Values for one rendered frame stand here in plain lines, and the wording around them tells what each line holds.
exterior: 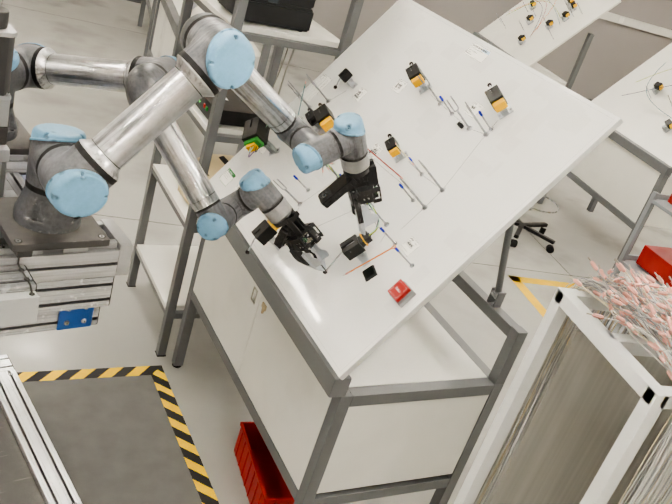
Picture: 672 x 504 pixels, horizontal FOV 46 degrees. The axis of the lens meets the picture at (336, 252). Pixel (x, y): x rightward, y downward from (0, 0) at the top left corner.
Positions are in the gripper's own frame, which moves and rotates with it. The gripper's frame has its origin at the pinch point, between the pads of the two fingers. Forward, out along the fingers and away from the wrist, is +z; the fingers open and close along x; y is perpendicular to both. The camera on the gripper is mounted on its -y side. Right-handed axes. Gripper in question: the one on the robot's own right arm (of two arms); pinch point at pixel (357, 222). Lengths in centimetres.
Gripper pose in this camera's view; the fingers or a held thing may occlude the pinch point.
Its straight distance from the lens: 223.4
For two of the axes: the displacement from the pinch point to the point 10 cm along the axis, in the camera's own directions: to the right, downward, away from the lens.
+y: 9.6, -2.7, 0.7
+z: 1.4, 7.0, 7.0
